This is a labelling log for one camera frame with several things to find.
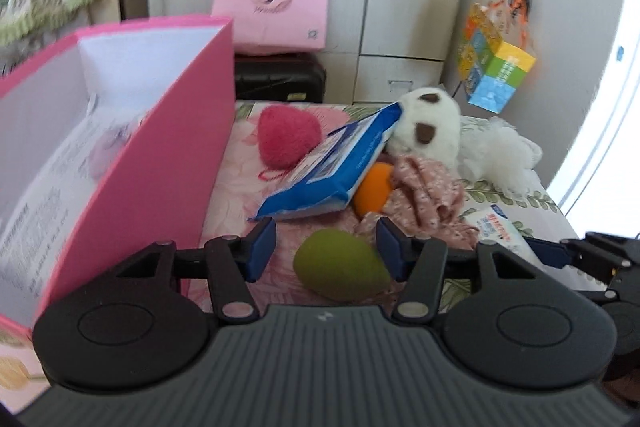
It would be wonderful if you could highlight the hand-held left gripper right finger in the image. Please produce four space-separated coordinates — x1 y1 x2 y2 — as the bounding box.
375 216 540 324

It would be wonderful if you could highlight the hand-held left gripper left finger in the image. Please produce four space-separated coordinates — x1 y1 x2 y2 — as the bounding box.
114 216 277 324

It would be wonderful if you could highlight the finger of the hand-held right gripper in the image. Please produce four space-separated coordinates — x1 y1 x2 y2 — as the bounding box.
520 231 637 293

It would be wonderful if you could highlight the orange plush ball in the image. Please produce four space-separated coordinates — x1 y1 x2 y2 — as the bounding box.
353 162 395 216

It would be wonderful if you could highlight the green pear plush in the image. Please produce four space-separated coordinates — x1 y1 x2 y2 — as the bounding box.
293 228 392 304

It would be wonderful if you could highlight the white plush dog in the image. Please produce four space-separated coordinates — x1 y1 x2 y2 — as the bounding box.
386 87 544 198

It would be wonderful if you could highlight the pink storage box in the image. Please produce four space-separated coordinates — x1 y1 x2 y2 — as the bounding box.
0 16 237 337

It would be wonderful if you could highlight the small white tissue packet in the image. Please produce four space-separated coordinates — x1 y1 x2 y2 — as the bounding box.
462 205 608 292

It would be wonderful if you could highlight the pink floral cloth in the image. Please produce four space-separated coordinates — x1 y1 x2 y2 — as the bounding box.
353 155 481 252

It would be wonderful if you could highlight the blue wet wipes packet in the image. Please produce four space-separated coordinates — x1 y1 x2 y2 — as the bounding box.
248 102 408 222

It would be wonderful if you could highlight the pink heart plush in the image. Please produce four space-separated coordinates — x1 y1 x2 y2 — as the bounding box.
256 104 323 169

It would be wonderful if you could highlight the black suitcase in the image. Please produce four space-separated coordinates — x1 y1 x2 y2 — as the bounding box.
234 52 327 104

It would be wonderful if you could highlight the colourful hanging gift bag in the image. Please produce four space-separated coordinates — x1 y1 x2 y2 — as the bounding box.
455 3 537 114

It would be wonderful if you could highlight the white printed plastic bag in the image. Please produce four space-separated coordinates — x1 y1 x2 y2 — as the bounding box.
0 94 151 314

